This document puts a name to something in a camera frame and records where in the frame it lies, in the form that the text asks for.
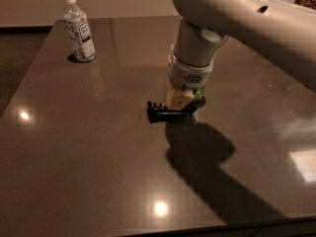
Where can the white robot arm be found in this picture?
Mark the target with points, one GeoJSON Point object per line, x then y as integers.
{"type": "Point", "coordinates": [282, 33]}

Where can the clear plastic water bottle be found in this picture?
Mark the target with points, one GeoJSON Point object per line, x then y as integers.
{"type": "Point", "coordinates": [77, 26]}

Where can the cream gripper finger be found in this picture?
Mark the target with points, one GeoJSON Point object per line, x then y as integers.
{"type": "Point", "coordinates": [177, 99]}

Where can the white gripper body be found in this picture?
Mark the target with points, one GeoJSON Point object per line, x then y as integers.
{"type": "Point", "coordinates": [187, 75]}

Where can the green soda can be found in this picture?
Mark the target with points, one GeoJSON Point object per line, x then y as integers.
{"type": "Point", "coordinates": [199, 97]}

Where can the black rxbar chocolate bar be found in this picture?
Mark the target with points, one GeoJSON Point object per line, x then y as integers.
{"type": "Point", "coordinates": [159, 112]}

